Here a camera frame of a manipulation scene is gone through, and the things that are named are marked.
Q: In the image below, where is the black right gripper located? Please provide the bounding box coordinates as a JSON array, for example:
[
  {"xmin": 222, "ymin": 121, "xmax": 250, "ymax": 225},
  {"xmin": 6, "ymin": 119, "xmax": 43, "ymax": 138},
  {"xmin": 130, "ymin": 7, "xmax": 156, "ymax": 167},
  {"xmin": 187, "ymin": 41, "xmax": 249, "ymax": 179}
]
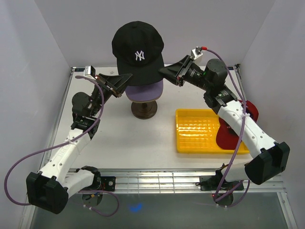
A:
[{"xmin": 157, "ymin": 55, "xmax": 211, "ymax": 92}]

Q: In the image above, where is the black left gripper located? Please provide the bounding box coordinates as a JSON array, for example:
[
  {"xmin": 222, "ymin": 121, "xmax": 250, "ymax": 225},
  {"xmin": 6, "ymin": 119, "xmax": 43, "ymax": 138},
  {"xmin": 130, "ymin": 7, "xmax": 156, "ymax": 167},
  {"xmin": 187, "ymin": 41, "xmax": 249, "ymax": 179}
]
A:
[{"xmin": 90, "ymin": 73, "xmax": 134, "ymax": 117}]

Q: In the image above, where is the purple LA baseball cap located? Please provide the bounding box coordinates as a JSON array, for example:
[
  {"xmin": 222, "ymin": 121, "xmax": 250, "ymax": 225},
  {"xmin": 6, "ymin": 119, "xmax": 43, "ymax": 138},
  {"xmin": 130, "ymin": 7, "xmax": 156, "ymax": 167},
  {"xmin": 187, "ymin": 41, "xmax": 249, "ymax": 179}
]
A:
[{"xmin": 125, "ymin": 80, "xmax": 163, "ymax": 99}]

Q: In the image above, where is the black cap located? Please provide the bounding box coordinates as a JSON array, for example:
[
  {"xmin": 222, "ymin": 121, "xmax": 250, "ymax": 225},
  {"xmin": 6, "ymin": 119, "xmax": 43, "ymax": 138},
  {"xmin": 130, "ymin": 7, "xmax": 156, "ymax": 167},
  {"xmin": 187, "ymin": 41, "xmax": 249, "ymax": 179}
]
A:
[{"xmin": 112, "ymin": 21, "xmax": 164, "ymax": 86}]

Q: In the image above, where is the red baseball cap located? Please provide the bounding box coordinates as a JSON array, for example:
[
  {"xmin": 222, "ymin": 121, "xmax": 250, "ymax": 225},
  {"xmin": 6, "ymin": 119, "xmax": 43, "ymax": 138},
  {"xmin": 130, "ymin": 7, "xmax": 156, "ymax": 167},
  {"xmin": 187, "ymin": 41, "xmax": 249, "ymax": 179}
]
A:
[{"xmin": 216, "ymin": 100, "xmax": 259, "ymax": 150}]

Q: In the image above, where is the beige R baseball cap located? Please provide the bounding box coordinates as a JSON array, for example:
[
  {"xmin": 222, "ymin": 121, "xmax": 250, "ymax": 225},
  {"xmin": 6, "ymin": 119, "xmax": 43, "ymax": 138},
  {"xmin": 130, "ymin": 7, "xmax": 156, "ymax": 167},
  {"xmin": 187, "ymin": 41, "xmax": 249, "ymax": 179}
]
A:
[{"xmin": 128, "ymin": 97, "xmax": 160, "ymax": 103}]

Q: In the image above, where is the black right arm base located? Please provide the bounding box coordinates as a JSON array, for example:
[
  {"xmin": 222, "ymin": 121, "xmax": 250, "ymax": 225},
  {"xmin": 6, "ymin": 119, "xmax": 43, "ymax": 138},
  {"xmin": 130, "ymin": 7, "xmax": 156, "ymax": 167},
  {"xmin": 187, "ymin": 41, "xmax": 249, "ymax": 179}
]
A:
[{"xmin": 195, "ymin": 175, "xmax": 244, "ymax": 191}]

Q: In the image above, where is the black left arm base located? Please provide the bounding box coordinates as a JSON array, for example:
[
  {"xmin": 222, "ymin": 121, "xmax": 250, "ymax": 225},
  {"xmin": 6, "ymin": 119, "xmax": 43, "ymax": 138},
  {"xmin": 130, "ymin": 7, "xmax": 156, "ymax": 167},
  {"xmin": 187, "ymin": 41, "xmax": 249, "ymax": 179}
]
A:
[{"xmin": 97, "ymin": 176, "xmax": 116, "ymax": 192}]

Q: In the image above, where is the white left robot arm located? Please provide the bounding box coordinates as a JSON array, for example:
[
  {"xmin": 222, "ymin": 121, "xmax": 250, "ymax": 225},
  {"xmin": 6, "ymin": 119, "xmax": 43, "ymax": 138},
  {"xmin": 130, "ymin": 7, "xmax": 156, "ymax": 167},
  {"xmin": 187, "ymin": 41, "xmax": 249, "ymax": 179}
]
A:
[{"xmin": 26, "ymin": 73, "xmax": 132, "ymax": 214}]

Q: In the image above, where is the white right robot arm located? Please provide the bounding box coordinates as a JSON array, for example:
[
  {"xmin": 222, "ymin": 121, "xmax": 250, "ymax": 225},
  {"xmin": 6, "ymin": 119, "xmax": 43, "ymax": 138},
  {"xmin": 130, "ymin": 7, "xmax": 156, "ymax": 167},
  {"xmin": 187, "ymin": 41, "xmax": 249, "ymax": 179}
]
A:
[{"xmin": 159, "ymin": 55, "xmax": 290, "ymax": 189}]

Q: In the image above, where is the yellow plastic tray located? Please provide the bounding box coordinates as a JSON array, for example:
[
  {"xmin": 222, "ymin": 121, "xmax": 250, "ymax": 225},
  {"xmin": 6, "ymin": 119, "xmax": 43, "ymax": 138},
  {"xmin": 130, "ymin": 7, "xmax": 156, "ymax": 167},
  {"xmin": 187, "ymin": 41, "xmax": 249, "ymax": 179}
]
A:
[{"xmin": 175, "ymin": 108, "xmax": 250, "ymax": 155}]

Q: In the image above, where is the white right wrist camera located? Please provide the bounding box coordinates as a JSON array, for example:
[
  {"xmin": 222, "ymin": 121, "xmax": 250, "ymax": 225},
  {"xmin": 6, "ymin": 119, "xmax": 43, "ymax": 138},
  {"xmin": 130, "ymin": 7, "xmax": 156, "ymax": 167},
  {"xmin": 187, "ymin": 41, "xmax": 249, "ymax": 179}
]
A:
[{"xmin": 191, "ymin": 46, "xmax": 207, "ymax": 65}]

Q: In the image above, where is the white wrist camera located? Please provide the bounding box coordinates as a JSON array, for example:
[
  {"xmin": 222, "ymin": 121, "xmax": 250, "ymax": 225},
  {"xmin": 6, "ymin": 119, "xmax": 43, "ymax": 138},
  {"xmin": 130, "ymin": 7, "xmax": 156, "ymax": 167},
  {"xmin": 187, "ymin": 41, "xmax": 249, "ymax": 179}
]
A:
[
  {"xmin": 191, "ymin": 46, "xmax": 207, "ymax": 65},
  {"xmin": 84, "ymin": 65, "xmax": 96, "ymax": 78}
]

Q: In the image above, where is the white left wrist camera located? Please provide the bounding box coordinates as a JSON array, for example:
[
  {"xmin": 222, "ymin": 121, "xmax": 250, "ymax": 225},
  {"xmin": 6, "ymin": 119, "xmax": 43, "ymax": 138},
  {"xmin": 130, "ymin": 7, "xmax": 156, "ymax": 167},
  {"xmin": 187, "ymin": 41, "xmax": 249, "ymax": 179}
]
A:
[{"xmin": 84, "ymin": 65, "xmax": 96, "ymax": 78}]

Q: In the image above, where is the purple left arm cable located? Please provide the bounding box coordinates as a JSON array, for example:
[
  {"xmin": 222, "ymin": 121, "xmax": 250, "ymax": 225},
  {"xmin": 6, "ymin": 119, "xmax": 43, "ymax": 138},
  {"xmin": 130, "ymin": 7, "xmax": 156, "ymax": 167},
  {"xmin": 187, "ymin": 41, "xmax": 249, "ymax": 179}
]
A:
[{"xmin": 4, "ymin": 75, "xmax": 120, "ymax": 217}]

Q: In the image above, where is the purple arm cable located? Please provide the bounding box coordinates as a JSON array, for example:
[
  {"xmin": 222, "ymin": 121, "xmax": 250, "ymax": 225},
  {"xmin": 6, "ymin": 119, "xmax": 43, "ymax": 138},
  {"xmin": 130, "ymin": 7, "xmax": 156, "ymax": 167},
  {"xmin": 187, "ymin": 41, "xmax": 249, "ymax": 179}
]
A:
[
  {"xmin": 4, "ymin": 75, "xmax": 120, "ymax": 217},
  {"xmin": 213, "ymin": 49, "xmax": 251, "ymax": 208}
]

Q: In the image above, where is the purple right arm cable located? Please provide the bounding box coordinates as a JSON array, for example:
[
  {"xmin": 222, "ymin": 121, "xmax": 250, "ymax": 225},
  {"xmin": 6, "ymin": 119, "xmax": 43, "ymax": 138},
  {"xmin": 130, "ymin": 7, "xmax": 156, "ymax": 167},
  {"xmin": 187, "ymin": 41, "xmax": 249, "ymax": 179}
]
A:
[{"xmin": 213, "ymin": 49, "xmax": 251, "ymax": 208}]

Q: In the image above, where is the aluminium front rail frame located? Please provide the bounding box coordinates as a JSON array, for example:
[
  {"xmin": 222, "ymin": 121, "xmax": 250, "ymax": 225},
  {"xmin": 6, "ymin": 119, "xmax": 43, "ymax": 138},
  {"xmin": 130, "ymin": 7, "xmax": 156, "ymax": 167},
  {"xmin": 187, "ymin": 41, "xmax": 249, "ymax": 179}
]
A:
[{"xmin": 19, "ymin": 66, "xmax": 298, "ymax": 229}]

